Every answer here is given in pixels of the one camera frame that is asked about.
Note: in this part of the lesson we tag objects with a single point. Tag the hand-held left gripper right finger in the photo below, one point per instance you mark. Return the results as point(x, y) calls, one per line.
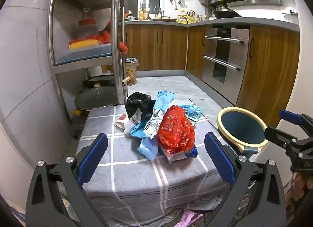
point(220, 158)

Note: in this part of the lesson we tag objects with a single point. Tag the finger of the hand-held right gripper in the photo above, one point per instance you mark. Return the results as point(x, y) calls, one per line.
point(289, 117)
point(278, 135)

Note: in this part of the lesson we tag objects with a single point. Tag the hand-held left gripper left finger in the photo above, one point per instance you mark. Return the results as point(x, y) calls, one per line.
point(94, 158)

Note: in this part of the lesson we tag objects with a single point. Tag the yellow rimmed blue bin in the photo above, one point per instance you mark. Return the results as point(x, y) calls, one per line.
point(240, 129)

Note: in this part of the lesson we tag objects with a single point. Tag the blue white packet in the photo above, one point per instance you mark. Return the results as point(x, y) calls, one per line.
point(181, 156)

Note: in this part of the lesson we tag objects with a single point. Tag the teal blister pack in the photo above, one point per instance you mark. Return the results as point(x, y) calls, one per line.
point(193, 113)

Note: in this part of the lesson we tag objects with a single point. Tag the blue face mask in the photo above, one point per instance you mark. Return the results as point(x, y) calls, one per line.
point(148, 150)
point(162, 101)

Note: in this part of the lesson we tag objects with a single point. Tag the black plastic bag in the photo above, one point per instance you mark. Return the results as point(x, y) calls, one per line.
point(137, 102)

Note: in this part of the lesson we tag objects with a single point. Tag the person's right hand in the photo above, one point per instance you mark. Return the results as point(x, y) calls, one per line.
point(298, 185)

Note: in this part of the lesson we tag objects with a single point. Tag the grey plaid blanket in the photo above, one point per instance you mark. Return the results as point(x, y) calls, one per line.
point(127, 168)

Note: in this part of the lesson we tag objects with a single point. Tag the yellow lemon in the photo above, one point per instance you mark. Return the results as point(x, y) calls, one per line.
point(76, 112)

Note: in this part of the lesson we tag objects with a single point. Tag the glass pot lid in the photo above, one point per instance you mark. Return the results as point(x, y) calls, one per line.
point(95, 97)

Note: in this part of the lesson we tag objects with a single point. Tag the pink cloth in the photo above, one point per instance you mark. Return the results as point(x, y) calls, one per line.
point(185, 217)

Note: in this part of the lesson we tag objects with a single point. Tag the stainless steel oven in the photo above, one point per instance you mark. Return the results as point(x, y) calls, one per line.
point(225, 70)

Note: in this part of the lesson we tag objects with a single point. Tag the clear bag of snacks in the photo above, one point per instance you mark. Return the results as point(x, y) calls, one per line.
point(130, 73)

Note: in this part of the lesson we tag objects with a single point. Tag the grey blue storage tray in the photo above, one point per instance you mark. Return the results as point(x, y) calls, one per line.
point(80, 55)

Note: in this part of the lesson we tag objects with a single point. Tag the grey kitchen countertop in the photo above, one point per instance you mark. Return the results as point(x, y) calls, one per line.
point(244, 22)

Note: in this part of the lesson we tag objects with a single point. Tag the yellow package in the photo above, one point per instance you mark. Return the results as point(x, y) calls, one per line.
point(83, 45)

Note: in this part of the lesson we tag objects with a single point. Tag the stainless steel shelf rack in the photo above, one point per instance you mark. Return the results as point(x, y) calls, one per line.
point(116, 46)

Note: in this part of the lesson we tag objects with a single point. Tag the black wok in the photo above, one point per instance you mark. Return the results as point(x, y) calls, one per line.
point(225, 14)

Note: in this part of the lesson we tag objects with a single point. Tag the orange red plastic bag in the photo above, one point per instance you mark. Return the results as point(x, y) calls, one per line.
point(105, 37)

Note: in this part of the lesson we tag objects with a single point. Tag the wooden kitchen cabinets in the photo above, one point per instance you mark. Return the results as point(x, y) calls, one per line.
point(156, 46)

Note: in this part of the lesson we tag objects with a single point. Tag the knife block with scissors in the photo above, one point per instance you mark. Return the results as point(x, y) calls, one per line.
point(191, 17)

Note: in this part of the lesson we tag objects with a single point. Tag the yellow cooking oil bottle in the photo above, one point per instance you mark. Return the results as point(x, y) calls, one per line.
point(182, 17)

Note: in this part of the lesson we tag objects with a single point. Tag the yellow glass jar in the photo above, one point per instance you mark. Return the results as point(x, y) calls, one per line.
point(143, 14)

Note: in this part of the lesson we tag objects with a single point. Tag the metal faucet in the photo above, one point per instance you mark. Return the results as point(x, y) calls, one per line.
point(159, 9)

